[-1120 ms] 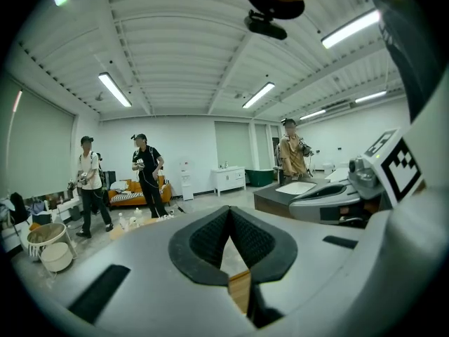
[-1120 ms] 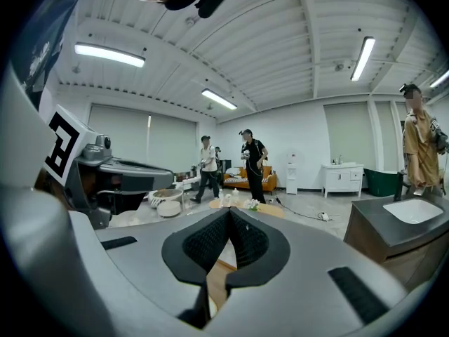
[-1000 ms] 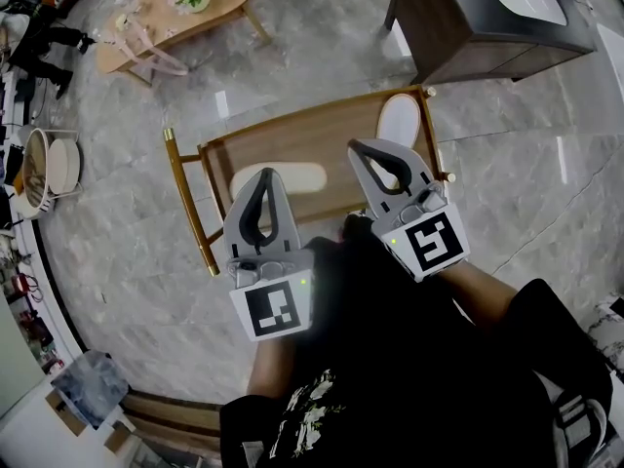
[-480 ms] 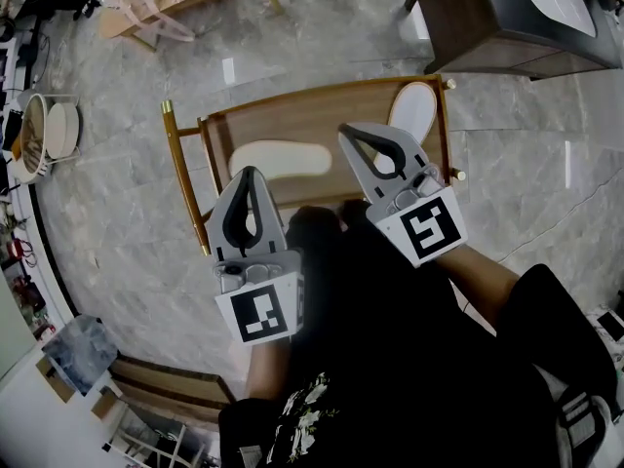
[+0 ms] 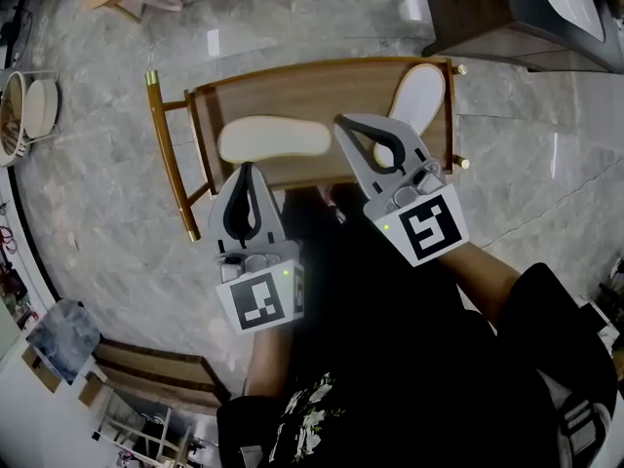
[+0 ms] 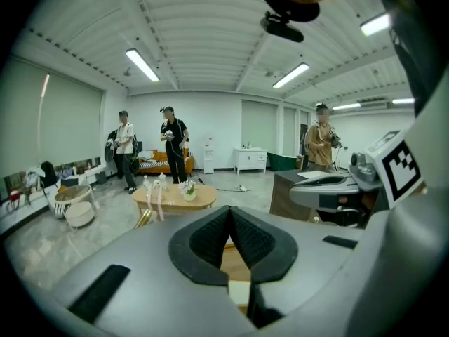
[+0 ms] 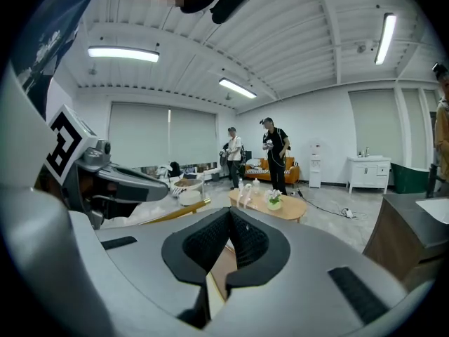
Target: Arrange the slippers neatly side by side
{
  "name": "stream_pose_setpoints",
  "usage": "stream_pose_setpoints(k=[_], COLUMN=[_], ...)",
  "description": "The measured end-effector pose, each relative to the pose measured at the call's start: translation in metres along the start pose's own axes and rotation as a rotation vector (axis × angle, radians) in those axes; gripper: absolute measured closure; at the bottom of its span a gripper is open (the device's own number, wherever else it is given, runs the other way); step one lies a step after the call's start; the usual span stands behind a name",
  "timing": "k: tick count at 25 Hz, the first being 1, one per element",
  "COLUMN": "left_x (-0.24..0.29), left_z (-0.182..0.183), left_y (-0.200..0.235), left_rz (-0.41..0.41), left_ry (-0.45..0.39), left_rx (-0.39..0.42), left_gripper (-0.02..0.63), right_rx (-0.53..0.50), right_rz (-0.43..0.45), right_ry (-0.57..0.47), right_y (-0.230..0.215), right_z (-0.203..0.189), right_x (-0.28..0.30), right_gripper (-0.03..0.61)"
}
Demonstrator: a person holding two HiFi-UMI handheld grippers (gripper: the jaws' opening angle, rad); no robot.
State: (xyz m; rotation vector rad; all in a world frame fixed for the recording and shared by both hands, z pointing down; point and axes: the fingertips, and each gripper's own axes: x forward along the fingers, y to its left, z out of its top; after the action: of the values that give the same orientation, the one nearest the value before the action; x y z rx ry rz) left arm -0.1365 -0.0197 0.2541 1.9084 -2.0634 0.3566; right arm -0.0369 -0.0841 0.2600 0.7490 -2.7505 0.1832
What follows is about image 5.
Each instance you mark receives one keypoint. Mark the person's left forearm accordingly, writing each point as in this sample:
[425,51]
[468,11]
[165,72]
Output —
[268,363]

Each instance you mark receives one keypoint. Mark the person's black clothing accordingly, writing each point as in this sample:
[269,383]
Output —
[390,334]

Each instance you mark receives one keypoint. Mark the person's black white shoe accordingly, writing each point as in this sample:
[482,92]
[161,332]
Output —
[585,432]

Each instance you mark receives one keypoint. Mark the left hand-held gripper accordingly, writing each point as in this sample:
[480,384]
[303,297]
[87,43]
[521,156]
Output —
[256,300]

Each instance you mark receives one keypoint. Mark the dark wooden vanity cabinet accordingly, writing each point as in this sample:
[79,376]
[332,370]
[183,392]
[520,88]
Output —
[478,17]

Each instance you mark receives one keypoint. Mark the wooden trolley cart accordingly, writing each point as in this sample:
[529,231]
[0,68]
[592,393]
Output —
[341,95]

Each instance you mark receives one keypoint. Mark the brown cardboard box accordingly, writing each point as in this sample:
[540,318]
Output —
[41,371]

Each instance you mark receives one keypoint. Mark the blue grey plastic bag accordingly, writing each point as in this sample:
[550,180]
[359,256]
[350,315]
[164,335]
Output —
[63,339]

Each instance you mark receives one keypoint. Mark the person's right forearm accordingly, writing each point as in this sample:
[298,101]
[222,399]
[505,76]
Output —
[482,281]

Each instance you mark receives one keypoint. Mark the white slipper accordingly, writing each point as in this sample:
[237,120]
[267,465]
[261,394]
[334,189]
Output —
[273,139]
[421,95]

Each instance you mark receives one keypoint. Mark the white round basket side table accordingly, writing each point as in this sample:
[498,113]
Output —
[41,110]

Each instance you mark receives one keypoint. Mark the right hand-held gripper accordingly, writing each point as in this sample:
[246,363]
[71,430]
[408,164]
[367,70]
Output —
[429,227]

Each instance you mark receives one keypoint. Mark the low wooden platform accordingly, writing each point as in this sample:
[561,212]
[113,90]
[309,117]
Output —
[156,373]

